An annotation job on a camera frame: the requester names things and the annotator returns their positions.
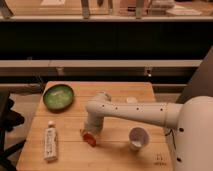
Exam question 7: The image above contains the white ceramic cup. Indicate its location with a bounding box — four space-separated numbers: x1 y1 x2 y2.
129 127 149 151

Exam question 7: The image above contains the metal rail beam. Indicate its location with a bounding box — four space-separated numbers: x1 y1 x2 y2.
0 60 202 68

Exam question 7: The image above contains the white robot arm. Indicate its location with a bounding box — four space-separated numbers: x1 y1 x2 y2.
84 92 213 171

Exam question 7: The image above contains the black cable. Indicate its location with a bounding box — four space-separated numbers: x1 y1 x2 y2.
164 127 176 147

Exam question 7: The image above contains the red pepper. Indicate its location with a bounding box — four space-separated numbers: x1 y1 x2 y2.
81 130 96 147

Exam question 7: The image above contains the green bowl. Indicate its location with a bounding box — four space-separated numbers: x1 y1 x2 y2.
43 84 74 110

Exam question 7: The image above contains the black chair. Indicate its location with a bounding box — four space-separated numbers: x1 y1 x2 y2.
0 91 26 171

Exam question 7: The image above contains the white tube with cap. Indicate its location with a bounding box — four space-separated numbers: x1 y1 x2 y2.
44 121 57 162

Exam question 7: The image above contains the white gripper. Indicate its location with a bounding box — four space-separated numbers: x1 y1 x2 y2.
84 115 104 134

